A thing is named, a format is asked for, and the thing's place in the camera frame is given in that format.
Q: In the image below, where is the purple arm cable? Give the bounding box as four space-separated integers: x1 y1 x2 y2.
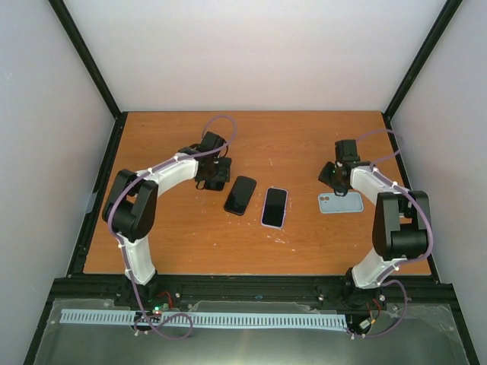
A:
107 115 239 316
355 129 434 290

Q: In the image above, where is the blue phone black screen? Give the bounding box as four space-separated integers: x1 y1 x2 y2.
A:
262 188 288 227

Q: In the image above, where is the black frame post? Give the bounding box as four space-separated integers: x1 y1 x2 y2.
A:
48 0 123 122
383 0 463 122

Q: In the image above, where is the purple phone black screen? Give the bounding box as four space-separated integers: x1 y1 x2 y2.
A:
224 176 256 216

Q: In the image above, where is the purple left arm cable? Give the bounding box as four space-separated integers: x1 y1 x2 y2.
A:
107 115 239 316

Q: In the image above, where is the black right frame post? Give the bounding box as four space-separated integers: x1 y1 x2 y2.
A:
383 0 463 122

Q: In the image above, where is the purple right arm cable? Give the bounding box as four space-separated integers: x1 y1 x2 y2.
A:
355 129 434 290

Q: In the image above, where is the light blue cable duct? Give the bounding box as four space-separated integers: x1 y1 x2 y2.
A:
59 309 347 332

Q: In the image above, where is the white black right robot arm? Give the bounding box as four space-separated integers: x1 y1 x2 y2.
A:
318 139 434 290

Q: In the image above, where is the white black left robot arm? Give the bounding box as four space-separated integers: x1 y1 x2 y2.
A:
102 132 229 306

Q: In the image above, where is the black left frame post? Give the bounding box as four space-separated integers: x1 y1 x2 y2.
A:
48 0 123 122

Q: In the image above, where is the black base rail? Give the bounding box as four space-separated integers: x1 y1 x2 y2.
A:
116 275 386 312

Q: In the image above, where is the light blue phone case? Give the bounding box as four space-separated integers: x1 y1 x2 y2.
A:
317 192 364 214

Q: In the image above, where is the lavender phone case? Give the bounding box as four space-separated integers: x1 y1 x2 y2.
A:
260 186 289 230

